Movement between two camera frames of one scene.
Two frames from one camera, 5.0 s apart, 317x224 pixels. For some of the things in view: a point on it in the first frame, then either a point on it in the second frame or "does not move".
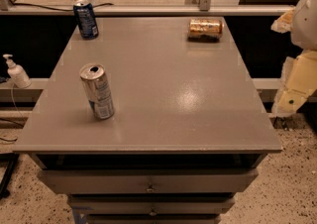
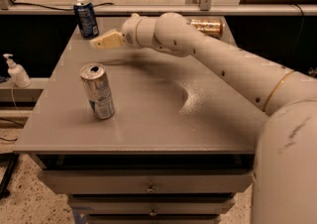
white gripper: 306,23 to 129,33
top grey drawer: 150,180 does not move
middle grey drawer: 152,204 does not move
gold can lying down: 205,30 does not move
